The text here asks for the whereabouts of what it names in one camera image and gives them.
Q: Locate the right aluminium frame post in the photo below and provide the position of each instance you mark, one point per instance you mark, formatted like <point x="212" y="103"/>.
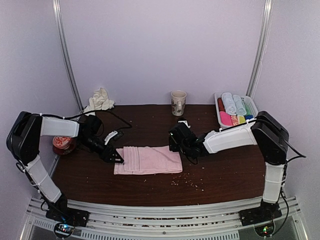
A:
<point x="261" y="48"/>

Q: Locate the pink rolled towel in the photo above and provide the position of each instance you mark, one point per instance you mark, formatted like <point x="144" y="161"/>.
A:
<point x="225" y="118"/>

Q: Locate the white plastic basket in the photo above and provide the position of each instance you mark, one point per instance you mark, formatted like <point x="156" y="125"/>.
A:
<point x="246" y="100"/>

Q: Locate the red white patterned bowl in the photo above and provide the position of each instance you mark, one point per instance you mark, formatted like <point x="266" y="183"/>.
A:
<point x="62" y="142"/>

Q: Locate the yellow rolled towel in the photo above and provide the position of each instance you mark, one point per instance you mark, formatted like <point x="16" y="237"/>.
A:
<point x="241" y="119"/>

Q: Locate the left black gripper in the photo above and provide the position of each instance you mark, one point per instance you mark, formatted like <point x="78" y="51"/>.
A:
<point x="106" y="154"/>

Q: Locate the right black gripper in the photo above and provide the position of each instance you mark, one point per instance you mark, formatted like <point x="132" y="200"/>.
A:
<point x="173" y="146"/>

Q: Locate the aluminium frame post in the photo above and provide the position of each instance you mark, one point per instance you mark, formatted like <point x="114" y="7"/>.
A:
<point x="56" y="4"/>
<point x="261" y="48"/>

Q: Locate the pale blue rolled towel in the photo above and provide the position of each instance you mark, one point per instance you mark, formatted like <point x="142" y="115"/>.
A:
<point x="240" y="106"/>

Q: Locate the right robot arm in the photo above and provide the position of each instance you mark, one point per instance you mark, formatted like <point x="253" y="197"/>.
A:
<point x="263" y="131"/>

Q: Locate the floral ceramic mug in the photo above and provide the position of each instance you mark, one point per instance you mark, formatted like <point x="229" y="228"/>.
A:
<point x="178" y="102"/>

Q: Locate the dark red rolled towel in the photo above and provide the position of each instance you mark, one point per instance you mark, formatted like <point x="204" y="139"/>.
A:
<point x="220" y="105"/>

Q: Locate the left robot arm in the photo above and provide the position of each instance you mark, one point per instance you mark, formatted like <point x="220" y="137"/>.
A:
<point x="23" y="142"/>

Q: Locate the left aluminium frame post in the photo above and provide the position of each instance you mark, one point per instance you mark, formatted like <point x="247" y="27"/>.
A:
<point x="56" y="4"/>

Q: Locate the light blue rolled towel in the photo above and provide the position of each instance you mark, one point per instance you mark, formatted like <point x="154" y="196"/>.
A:
<point x="228" y="102"/>

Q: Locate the cream crumpled towel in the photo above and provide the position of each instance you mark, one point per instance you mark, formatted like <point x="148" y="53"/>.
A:
<point x="99" y="101"/>

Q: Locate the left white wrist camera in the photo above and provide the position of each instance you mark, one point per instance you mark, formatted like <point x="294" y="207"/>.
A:
<point x="113" y="136"/>

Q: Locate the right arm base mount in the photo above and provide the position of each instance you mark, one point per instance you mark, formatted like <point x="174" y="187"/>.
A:
<point x="262" y="219"/>

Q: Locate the orange patterned rolled towel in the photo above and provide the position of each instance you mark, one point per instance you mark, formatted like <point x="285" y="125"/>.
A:
<point x="234" y="120"/>

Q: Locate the pink towel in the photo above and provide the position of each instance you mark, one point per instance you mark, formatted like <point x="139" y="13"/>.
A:
<point x="148" y="161"/>
<point x="225" y="118"/>

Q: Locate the green rolled towel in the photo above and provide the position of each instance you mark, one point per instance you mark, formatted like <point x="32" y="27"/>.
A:
<point x="248" y="111"/>

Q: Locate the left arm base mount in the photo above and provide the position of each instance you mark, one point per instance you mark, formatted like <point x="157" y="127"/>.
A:
<point x="66" y="223"/>

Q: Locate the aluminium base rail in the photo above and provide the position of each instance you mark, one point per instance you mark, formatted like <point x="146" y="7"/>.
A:
<point x="218" y="221"/>

